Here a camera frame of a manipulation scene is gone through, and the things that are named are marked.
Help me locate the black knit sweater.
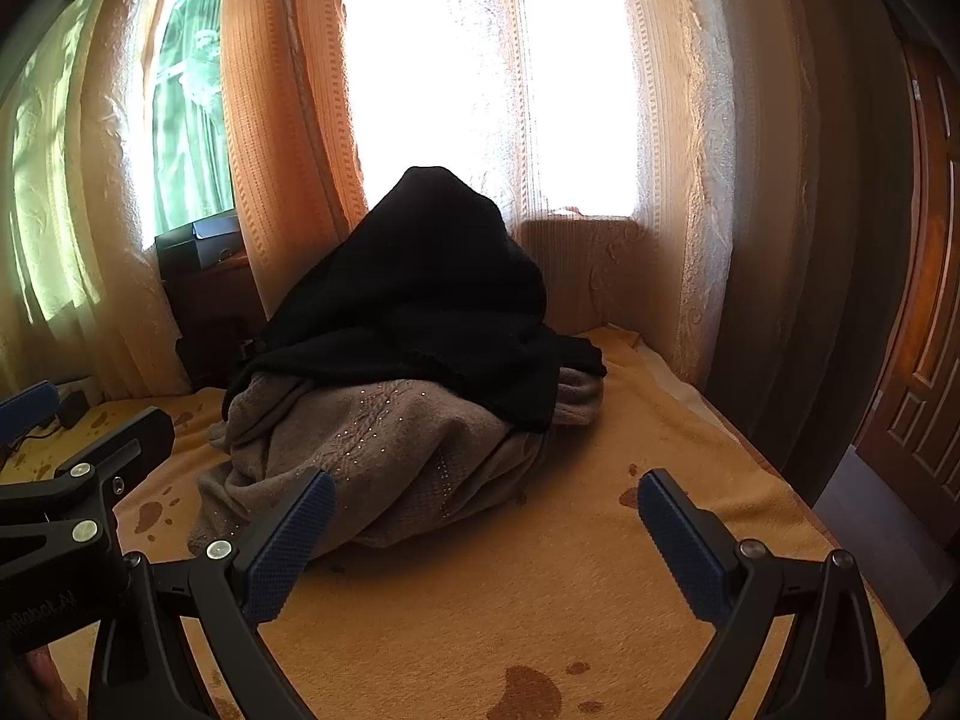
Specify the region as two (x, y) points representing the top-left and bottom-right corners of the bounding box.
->
(226, 166), (607, 433)

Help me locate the black charger adapter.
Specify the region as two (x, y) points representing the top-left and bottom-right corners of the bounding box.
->
(57, 390), (89, 431)

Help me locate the cream lace curtain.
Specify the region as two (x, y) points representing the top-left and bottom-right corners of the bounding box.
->
(2, 0), (189, 400)

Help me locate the wooden nightstand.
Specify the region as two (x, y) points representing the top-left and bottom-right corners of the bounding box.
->
(163, 252), (267, 390)

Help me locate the dark box on nightstand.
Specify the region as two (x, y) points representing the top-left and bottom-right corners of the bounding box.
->
(155, 210), (244, 280)

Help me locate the taupe knit sweater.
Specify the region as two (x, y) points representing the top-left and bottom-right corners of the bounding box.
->
(187, 365), (607, 559)

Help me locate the orange paw print blanket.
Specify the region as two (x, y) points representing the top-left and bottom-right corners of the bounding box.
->
(0, 325), (932, 720)

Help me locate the brown wooden door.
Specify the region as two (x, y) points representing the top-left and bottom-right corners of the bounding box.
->
(856, 43), (958, 546)

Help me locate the orange woven curtain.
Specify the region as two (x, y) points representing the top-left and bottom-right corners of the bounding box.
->
(220, 0), (368, 316)

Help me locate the right side cream curtain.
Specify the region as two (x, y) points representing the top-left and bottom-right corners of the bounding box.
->
(623, 0), (914, 499)

